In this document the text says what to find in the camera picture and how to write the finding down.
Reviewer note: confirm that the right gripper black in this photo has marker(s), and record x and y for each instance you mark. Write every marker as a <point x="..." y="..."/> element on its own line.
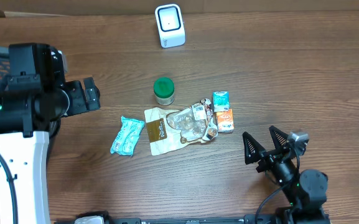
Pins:
<point x="269" y="157"/>

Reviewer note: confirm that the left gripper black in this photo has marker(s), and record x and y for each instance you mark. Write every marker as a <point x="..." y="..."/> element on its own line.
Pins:
<point x="90" y="94"/>

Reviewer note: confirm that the small orange white box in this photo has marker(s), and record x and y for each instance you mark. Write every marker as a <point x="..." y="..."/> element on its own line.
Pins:
<point x="225" y="121"/>

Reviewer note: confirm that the teal snack packet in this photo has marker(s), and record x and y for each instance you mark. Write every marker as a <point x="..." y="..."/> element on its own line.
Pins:
<point x="127" y="137"/>

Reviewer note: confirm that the small teal white box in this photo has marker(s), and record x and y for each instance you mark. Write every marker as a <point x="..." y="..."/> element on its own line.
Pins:
<point x="221" y="101"/>

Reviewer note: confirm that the green capped bottle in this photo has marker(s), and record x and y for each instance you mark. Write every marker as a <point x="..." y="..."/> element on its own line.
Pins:
<point x="164" y="91"/>

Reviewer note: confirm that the beige brown snack pouch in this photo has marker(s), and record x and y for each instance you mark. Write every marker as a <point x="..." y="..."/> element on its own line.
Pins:
<point x="170" y="130"/>

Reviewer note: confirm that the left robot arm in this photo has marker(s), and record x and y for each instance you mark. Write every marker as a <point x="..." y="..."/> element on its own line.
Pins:
<point x="34" y="97"/>

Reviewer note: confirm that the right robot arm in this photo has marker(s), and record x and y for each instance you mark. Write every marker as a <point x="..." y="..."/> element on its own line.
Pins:
<point x="304" y="190"/>

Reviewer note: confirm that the white barcode scanner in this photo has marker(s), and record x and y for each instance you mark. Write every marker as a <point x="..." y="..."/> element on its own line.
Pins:
<point x="170" y="25"/>

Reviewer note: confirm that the cardboard strip at table edge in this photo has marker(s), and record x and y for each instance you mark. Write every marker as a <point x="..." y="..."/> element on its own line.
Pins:
<point x="122" y="7"/>

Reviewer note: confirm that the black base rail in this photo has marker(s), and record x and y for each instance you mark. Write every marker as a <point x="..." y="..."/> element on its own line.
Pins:
<point x="104" y="217"/>

